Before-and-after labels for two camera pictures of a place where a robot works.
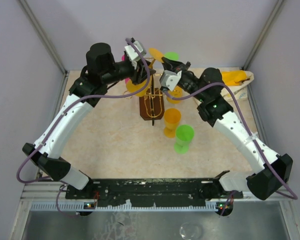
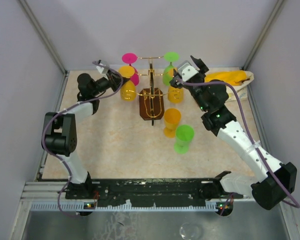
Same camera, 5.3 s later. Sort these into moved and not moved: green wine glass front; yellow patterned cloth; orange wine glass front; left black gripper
Moved: orange wine glass front; left black gripper
Not moved: green wine glass front; yellow patterned cloth
